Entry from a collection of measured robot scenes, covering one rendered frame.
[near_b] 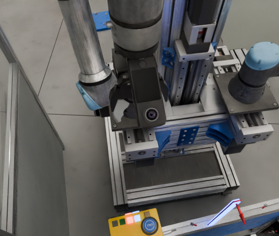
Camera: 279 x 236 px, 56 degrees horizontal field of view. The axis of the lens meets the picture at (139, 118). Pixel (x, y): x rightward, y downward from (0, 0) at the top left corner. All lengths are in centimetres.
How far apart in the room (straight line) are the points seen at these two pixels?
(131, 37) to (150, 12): 4
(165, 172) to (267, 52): 110
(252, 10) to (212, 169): 128
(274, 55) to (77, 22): 70
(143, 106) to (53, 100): 217
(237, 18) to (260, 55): 131
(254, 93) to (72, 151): 152
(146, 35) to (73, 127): 200
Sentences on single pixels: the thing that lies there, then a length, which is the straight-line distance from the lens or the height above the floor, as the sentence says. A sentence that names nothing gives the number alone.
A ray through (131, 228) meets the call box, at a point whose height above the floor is 107.
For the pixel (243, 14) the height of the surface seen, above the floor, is 64.
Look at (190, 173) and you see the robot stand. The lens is 190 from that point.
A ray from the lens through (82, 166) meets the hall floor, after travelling 216.
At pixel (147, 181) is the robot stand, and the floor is 21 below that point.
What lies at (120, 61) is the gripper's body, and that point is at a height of 162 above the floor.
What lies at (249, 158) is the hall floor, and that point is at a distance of 231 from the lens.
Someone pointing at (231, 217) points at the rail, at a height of 86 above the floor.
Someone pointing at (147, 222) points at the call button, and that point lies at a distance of 89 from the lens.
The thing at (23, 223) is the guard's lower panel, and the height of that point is 89.
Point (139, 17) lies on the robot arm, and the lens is 36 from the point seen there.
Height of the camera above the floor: 195
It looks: 57 degrees down
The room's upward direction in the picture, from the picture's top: straight up
